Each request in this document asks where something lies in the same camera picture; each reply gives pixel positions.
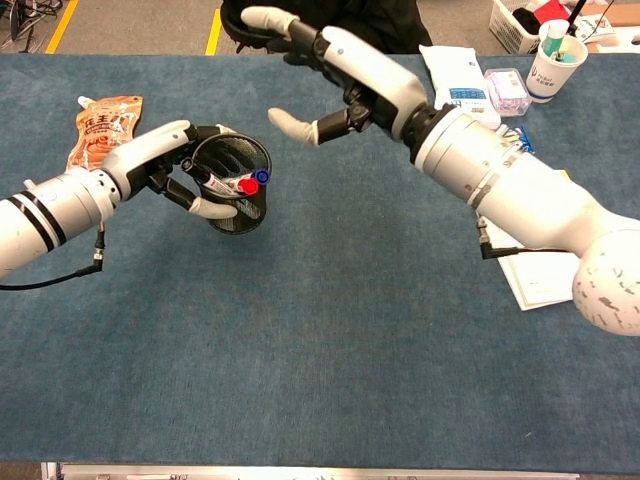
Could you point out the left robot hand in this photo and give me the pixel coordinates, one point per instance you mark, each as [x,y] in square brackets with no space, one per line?
[140,160]

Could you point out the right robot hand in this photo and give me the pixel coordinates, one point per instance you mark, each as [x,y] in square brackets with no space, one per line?
[375,80]

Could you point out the red capped white marker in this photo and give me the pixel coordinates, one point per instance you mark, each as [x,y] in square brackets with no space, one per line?
[247,186]

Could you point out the black mesh pen cup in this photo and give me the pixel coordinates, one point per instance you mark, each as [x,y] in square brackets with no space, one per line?
[240,220]

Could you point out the blue capped white marker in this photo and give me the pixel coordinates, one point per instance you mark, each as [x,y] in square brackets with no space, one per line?
[261,176]

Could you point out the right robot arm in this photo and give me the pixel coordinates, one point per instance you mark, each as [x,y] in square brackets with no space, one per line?
[525,190]

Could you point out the black capped white marker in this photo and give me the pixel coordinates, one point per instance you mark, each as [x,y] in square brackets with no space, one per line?
[197,170]

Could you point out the orange peanut butter pouch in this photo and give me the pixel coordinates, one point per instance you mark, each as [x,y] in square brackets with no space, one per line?
[100,132]

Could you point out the person in black clothes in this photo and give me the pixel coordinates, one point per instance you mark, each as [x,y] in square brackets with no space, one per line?
[380,20]

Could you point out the white snack bag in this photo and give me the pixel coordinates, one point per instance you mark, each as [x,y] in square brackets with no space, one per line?
[450,70]

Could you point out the clear purple plastic box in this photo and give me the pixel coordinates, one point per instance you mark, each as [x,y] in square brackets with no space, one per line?
[507,92]

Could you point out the white plastic basket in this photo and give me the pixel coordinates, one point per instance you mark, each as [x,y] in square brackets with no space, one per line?
[510,30]

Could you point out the black round stool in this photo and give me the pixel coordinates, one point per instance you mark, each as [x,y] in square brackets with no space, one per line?
[235,32]

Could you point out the blue Oreo cookie pack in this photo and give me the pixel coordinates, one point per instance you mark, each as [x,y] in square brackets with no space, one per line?
[522,137]

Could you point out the white paper cup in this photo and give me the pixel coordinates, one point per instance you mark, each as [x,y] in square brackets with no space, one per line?
[547,80]

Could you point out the green white tube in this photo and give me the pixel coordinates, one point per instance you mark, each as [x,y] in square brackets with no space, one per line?
[552,32]

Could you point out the brown cardboard box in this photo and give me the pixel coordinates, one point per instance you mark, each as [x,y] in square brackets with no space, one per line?
[617,17]

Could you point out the white notebook yellow spine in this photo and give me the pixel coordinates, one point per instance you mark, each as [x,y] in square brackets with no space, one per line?
[540,280]

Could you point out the aluminium table edge rail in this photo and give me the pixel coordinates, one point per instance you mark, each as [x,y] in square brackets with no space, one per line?
[300,472]

